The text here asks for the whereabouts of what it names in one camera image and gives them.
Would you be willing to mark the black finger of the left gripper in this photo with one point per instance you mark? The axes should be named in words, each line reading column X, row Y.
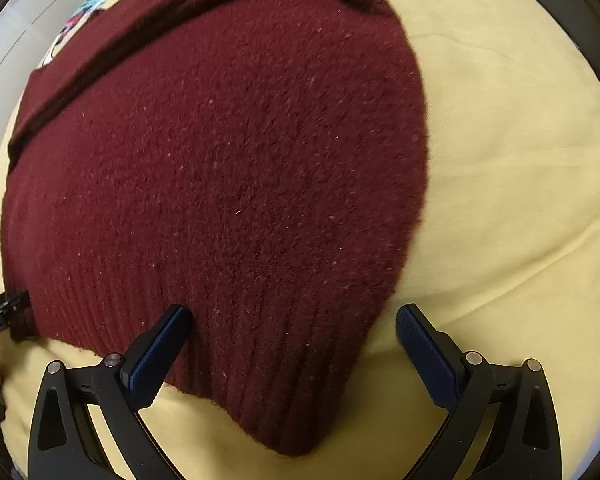
column 2, row 307

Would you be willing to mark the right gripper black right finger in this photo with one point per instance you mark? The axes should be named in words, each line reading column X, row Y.
column 524, row 442

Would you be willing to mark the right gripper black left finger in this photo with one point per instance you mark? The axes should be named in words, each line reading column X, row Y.
column 63, row 442

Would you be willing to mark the dark red knit sweater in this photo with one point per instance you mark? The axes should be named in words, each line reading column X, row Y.
column 261, row 162

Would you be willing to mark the white wardrobe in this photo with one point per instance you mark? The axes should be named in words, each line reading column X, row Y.
column 27, row 28

